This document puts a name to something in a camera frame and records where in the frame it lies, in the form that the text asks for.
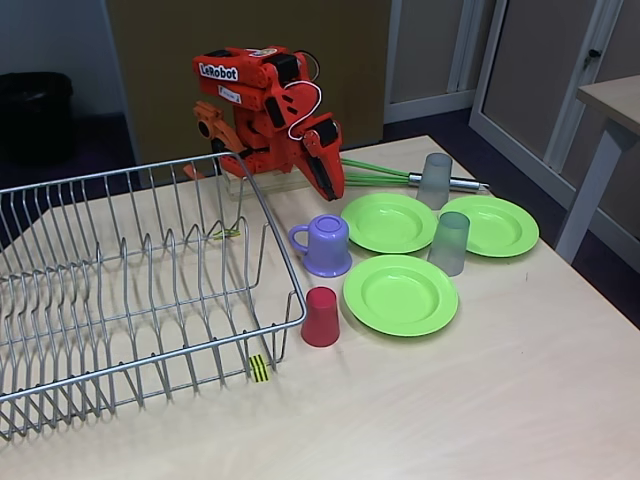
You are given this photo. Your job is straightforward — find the wooden base block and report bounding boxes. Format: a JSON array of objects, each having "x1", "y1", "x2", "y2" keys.
[{"x1": 224, "y1": 167, "x2": 312, "y2": 201}]

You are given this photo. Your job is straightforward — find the green plastic plate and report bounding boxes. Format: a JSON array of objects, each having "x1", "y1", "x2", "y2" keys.
[
  {"x1": 340, "y1": 193, "x2": 440, "y2": 255},
  {"x1": 342, "y1": 253, "x2": 460, "y2": 339},
  {"x1": 438, "y1": 194, "x2": 540, "y2": 259}
]

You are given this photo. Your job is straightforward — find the grey sliding door cabinet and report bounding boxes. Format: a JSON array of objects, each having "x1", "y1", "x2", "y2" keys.
[
  {"x1": 468, "y1": 0, "x2": 640, "y2": 211},
  {"x1": 382, "y1": 0, "x2": 484, "y2": 125}
]

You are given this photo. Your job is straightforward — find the black waste bin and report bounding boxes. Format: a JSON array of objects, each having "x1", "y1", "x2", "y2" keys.
[{"x1": 0, "y1": 72, "x2": 75, "y2": 166}]

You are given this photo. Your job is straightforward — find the beige side table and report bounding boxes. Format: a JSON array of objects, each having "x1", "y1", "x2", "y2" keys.
[{"x1": 553, "y1": 74, "x2": 640, "y2": 264}]

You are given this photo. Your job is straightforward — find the yellow black striped tape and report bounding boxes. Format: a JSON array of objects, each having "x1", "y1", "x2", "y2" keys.
[{"x1": 248, "y1": 353, "x2": 272, "y2": 385}]

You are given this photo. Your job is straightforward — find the green whisk with metal handle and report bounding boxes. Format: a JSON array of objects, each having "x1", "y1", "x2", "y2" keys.
[{"x1": 341, "y1": 157, "x2": 490, "y2": 195}]

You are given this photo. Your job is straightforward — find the red plastic cup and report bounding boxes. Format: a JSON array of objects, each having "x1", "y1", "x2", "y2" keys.
[{"x1": 300, "y1": 286, "x2": 342, "y2": 348}]

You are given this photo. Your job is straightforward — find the metal wire dish rack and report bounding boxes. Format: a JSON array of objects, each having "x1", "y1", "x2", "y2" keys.
[{"x1": 0, "y1": 151, "x2": 309, "y2": 442}]

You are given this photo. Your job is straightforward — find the grey translucent plastic cup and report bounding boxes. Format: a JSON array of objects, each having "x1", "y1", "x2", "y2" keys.
[
  {"x1": 416, "y1": 153, "x2": 454, "y2": 211},
  {"x1": 427, "y1": 211, "x2": 471, "y2": 277}
]

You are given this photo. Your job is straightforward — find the brown partition board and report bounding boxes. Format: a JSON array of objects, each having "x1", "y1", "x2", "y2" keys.
[{"x1": 106, "y1": 0, "x2": 392, "y2": 166}]

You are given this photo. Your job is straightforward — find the purple plastic mug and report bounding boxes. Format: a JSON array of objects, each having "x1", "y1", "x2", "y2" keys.
[{"x1": 288, "y1": 214, "x2": 354, "y2": 279}]

